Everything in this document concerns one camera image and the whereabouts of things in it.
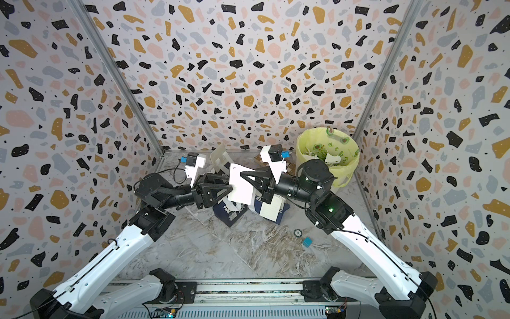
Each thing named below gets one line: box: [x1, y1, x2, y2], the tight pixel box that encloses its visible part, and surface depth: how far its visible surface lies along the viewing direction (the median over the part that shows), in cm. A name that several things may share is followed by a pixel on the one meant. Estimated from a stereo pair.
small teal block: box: [302, 236, 313, 248], surface depth 87 cm
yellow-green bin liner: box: [295, 126, 361, 188], surface depth 94 cm
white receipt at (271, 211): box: [259, 194, 285, 222], surface depth 79 cm
